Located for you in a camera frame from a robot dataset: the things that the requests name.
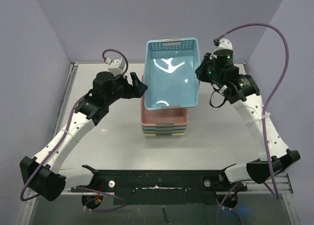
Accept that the white plastic basket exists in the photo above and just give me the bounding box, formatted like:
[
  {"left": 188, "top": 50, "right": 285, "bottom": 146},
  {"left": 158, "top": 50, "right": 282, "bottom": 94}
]
[{"left": 143, "top": 132, "right": 185, "bottom": 139}]

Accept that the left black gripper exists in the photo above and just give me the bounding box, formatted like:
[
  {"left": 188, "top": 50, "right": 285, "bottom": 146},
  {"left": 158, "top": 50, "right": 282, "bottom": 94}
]
[{"left": 105, "top": 73, "right": 146, "bottom": 105}]

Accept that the aluminium frame rail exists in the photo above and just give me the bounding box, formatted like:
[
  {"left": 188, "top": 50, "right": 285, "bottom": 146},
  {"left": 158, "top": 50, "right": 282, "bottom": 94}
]
[{"left": 245, "top": 173, "right": 293, "bottom": 194}]

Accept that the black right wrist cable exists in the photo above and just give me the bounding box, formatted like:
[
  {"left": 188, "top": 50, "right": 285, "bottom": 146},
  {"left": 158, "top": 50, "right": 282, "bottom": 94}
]
[{"left": 209, "top": 84, "right": 230, "bottom": 108}]

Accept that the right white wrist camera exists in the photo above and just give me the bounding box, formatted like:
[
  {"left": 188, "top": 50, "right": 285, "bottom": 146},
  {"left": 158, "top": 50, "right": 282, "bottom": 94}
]
[{"left": 213, "top": 38, "right": 233, "bottom": 51}]

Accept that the pink plastic basket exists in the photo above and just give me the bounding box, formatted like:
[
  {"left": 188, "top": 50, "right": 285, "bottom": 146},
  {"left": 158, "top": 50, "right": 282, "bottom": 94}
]
[{"left": 140, "top": 74, "right": 189, "bottom": 127}]

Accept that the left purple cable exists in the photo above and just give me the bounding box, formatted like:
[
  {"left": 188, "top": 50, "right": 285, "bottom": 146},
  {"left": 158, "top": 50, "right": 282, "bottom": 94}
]
[{"left": 20, "top": 49, "right": 129, "bottom": 201}]

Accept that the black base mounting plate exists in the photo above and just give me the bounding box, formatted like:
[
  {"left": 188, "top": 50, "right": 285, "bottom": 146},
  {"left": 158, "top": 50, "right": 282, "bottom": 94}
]
[{"left": 71, "top": 167, "right": 247, "bottom": 210}]

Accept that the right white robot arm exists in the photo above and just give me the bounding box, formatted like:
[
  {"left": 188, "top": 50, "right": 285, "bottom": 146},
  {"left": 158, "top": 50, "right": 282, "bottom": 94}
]
[{"left": 195, "top": 49, "right": 301, "bottom": 190}]

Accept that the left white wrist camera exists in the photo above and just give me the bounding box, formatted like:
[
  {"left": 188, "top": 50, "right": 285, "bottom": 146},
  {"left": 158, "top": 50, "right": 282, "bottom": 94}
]
[{"left": 104, "top": 58, "right": 126, "bottom": 76}]

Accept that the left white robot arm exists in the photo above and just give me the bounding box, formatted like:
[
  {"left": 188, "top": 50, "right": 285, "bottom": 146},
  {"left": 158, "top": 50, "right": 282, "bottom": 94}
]
[{"left": 20, "top": 72, "right": 148, "bottom": 201}]

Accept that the blue plastic basket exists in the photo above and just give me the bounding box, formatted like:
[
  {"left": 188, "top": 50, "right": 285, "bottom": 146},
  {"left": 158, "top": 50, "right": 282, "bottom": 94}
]
[
  {"left": 142, "top": 125, "right": 187, "bottom": 131},
  {"left": 143, "top": 37, "right": 201, "bottom": 110}
]

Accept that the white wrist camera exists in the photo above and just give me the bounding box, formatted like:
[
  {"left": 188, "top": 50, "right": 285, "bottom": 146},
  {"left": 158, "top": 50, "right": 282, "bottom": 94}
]
[
  {"left": 104, "top": 58, "right": 126, "bottom": 76},
  {"left": 213, "top": 38, "right": 233, "bottom": 51}
]

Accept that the green plastic basket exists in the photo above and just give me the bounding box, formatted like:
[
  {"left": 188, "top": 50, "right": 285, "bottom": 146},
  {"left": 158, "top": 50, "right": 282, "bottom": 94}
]
[{"left": 142, "top": 129, "right": 185, "bottom": 133}]

